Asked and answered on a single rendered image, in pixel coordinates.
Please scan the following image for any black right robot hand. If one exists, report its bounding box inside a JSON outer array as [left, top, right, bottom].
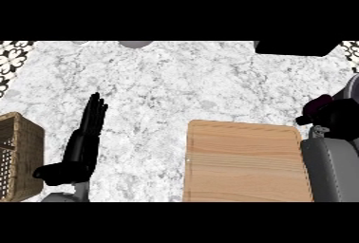
[[294, 98, 359, 140]]

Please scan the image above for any wooden cutting board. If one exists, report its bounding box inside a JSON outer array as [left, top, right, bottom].
[[180, 119, 316, 203]]

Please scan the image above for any black appliance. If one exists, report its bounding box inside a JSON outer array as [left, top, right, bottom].
[[254, 40, 344, 58]]

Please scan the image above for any grey metal pot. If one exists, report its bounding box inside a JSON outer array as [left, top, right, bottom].
[[343, 73, 359, 104]]

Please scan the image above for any dark purple eggplant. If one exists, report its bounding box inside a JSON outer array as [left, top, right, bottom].
[[301, 93, 335, 118]]

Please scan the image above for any grey round object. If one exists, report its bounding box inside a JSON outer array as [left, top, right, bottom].
[[118, 40, 153, 49]]

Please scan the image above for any brown wicker basket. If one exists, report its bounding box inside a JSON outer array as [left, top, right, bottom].
[[0, 111, 46, 203]]

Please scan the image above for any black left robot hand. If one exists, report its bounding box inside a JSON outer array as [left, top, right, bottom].
[[31, 91, 109, 187]]

